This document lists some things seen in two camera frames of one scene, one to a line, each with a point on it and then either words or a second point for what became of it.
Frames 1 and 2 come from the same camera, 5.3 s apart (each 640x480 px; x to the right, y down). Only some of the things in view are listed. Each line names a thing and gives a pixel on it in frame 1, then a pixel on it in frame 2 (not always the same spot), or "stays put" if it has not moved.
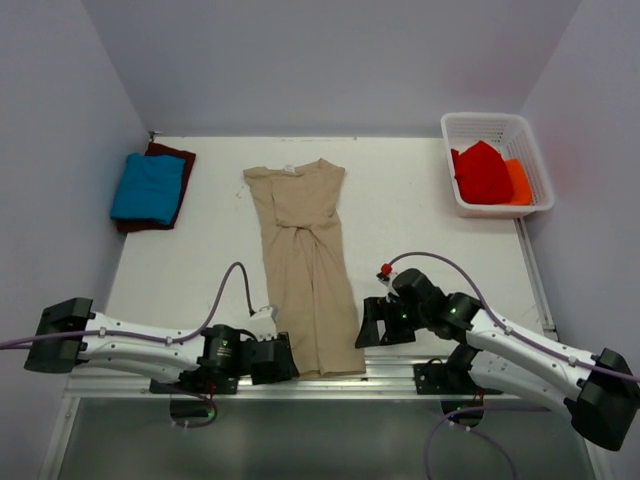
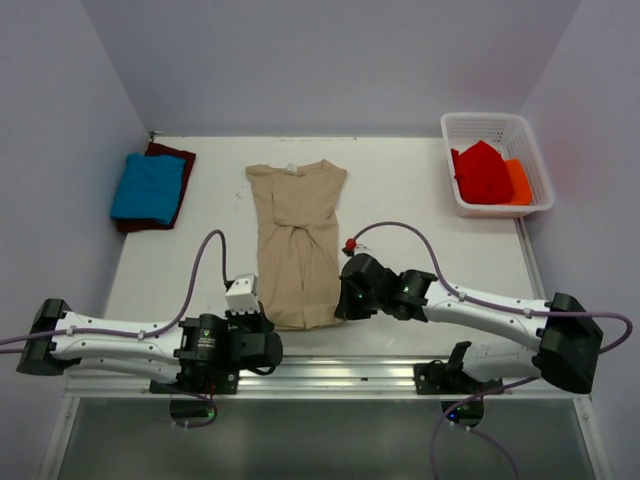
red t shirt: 482,175 stays put
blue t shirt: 149,188 stays put
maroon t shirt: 128,226 stays put
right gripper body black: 399,320 -> 358,306
